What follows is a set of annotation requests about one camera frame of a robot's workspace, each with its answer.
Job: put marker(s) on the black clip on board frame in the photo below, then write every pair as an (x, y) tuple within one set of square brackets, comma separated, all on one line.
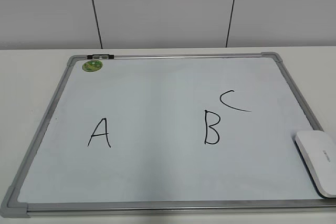
[(100, 56)]

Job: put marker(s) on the white rectangular board eraser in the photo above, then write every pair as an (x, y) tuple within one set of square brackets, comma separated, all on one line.
[(318, 150)]

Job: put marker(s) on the white board with grey frame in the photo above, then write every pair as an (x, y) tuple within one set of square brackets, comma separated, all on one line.
[(157, 134)]

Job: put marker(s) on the round green magnet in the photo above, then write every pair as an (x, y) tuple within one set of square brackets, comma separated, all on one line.
[(92, 66)]

